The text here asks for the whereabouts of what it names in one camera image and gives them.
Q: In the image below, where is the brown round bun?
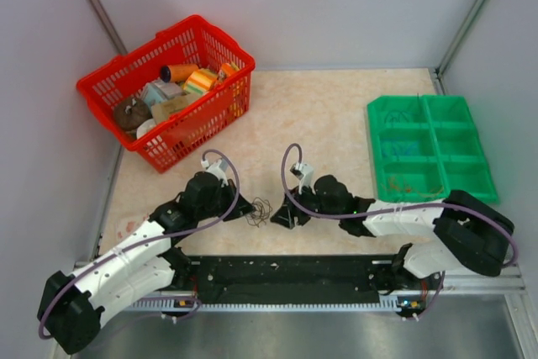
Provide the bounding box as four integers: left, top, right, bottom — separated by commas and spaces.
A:
113, 97, 152, 132

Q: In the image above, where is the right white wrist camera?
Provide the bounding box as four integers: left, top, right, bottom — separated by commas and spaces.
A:
290, 162, 314, 194

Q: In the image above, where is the thin red wire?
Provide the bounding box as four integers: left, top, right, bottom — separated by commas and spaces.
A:
380, 176, 449, 204

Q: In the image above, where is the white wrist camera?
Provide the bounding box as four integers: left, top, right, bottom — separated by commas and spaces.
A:
201, 158, 229, 187
290, 162, 314, 194

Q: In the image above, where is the white round lid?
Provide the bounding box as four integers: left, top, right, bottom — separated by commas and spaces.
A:
135, 119, 156, 139

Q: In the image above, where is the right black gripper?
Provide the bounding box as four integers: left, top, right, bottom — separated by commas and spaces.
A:
271, 181, 342, 229

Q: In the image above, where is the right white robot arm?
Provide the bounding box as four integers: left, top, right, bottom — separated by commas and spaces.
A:
271, 175, 517, 288

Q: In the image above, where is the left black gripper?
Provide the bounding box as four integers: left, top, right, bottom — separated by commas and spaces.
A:
197, 178, 256, 222

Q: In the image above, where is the green compartment tray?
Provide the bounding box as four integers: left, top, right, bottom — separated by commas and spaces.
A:
367, 95, 499, 203

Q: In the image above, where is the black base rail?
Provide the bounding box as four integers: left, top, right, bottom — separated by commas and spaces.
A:
166, 255, 422, 305

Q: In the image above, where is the yellow striped sponge pack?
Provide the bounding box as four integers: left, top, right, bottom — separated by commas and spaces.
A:
183, 68, 219, 95

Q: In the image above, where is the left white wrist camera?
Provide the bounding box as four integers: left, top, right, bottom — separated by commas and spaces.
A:
201, 158, 229, 187

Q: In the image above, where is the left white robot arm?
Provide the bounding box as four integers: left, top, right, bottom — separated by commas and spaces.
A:
37, 166, 253, 354

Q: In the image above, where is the pale blue box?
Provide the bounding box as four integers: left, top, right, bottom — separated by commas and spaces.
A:
140, 79, 185, 107

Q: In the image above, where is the brown cardboard box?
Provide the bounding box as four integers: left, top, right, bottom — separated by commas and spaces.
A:
151, 93, 200, 124

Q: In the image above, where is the red plastic shopping basket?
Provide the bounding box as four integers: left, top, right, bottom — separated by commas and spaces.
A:
76, 15, 256, 173

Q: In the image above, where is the orange snack packet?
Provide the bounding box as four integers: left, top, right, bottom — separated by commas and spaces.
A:
218, 61, 240, 82

